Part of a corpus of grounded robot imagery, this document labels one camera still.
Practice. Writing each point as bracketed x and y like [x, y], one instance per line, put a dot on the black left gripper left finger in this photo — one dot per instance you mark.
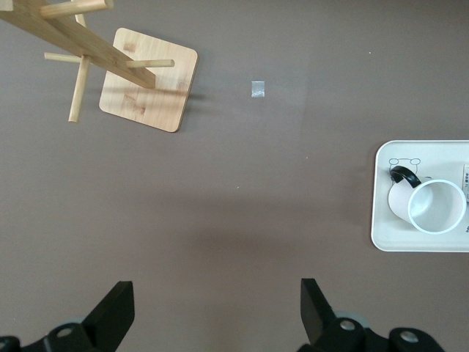
[113, 315]

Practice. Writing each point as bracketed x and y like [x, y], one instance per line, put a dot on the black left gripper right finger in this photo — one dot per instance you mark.
[315, 311]

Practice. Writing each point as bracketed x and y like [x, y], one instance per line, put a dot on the white rabbit print tray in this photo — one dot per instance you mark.
[381, 227]

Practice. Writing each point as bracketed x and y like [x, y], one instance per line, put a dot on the wooden mug tree rack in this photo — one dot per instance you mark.
[165, 106]

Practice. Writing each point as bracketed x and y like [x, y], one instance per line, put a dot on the small clear tape piece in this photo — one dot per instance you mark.
[258, 89]

